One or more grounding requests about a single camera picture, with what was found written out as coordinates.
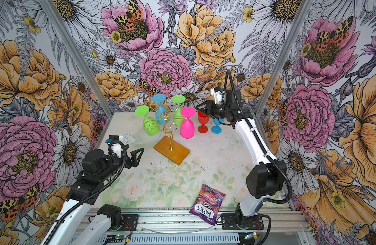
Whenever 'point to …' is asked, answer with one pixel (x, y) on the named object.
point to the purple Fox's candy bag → (207, 205)
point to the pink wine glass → (187, 128)
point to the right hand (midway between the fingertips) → (197, 111)
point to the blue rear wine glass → (162, 117)
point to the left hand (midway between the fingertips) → (135, 152)
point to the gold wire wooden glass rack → (164, 147)
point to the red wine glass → (203, 119)
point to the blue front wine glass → (216, 129)
